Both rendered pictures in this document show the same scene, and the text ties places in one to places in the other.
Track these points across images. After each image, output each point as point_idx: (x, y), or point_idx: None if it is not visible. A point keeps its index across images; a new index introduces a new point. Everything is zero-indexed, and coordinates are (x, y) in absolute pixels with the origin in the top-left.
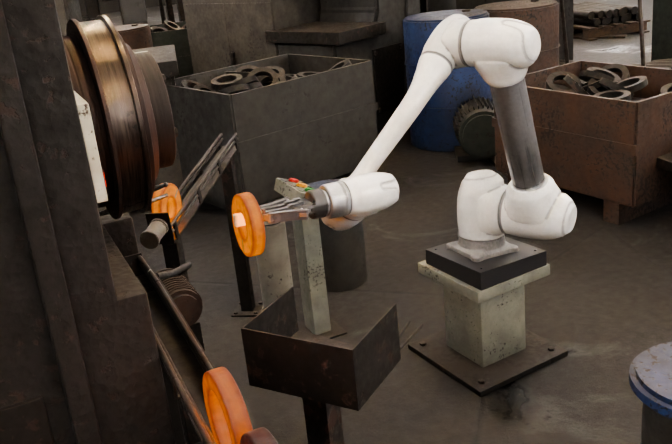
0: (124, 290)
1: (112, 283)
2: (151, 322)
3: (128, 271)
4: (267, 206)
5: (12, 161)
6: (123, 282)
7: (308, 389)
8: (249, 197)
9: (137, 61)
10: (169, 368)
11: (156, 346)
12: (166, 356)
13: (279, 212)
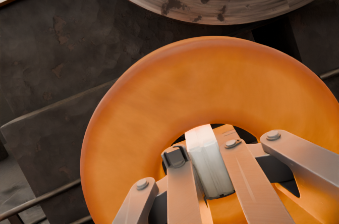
0: (25, 115)
1: (7, 101)
2: (16, 160)
3: (64, 101)
4: (286, 163)
5: None
6: (43, 108)
7: None
8: (130, 68)
9: None
10: (9, 210)
11: (30, 185)
12: (29, 203)
13: (116, 222)
